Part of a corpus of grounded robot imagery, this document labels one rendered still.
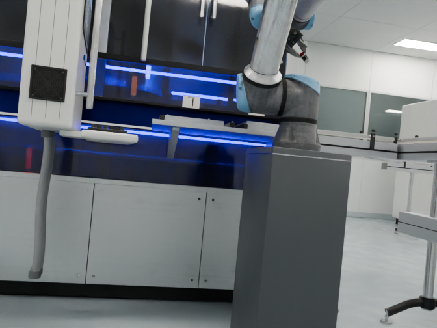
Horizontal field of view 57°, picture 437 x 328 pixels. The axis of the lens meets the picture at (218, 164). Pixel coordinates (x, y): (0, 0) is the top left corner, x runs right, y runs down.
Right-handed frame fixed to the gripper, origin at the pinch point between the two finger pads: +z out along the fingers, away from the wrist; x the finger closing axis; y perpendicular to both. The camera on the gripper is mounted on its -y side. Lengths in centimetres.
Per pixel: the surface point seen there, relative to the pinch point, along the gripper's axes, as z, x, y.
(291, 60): 26.2, 0.2, -41.9
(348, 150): 83, -9, -22
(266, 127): 11.1, -30.5, 5.2
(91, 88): -52, -64, 1
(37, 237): -29, -128, 3
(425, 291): 129, -33, 43
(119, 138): -36, -69, 11
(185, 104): -2, -52, -38
